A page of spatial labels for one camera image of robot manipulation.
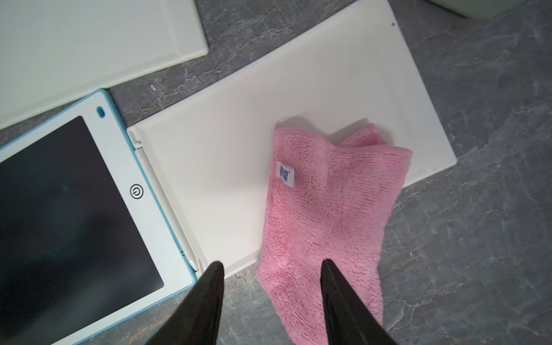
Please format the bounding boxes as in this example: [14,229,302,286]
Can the white drawing tablet front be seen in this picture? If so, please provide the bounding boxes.
[1,1,208,128]

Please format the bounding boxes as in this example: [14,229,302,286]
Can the white drawing tablet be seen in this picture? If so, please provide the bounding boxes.
[127,1,457,275]
[1,1,208,128]

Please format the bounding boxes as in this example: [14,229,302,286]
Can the pink cleaning cloth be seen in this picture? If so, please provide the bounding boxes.
[257,124,413,344]

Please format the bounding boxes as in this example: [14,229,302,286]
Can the blue framed drawing tablet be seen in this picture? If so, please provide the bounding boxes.
[1,90,196,344]

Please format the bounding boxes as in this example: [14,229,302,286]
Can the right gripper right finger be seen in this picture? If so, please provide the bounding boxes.
[321,259,395,345]

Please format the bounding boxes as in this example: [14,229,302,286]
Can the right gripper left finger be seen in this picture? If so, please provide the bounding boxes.
[147,261,224,345]

